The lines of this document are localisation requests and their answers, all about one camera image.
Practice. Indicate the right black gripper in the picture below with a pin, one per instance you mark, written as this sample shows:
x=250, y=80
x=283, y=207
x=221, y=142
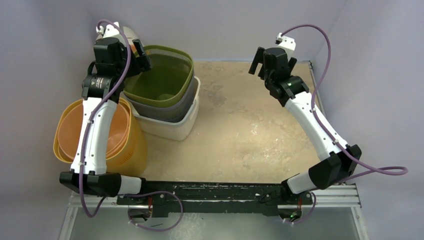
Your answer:
x=261, y=66

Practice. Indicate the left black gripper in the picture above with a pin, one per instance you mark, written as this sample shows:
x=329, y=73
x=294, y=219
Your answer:
x=141, y=63

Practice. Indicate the green plastic basket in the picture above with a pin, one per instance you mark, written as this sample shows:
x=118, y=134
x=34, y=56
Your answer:
x=168, y=80

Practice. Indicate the grey plastic basket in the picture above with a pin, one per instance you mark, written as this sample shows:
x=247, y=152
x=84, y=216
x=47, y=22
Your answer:
x=174, y=113

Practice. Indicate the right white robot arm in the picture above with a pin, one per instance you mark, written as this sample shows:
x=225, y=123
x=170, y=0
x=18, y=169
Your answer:
x=294, y=95

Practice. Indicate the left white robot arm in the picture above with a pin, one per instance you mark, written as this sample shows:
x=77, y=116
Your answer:
x=101, y=89

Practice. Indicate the white mini drawer cabinet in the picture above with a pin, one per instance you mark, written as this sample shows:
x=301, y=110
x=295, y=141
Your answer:
x=130, y=35

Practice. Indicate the white plastic basket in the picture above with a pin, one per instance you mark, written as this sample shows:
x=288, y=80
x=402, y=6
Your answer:
x=177, y=131

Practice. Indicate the orange plastic basin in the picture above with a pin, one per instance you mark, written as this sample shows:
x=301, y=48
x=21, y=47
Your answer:
x=69, y=128

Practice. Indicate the yellow plastic basket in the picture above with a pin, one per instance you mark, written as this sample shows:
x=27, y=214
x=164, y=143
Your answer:
x=131, y=159

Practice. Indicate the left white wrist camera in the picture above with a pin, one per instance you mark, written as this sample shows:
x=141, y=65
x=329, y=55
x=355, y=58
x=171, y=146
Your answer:
x=108, y=32

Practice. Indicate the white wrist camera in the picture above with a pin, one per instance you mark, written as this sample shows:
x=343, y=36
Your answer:
x=108, y=32
x=285, y=42

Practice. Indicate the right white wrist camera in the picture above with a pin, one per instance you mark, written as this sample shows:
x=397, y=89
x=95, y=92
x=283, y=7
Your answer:
x=285, y=42

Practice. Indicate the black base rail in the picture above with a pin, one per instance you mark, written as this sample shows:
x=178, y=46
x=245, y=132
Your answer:
x=268, y=199

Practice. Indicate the aluminium frame rail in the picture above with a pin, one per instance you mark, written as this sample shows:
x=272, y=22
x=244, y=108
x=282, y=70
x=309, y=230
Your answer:
x=336, y=216

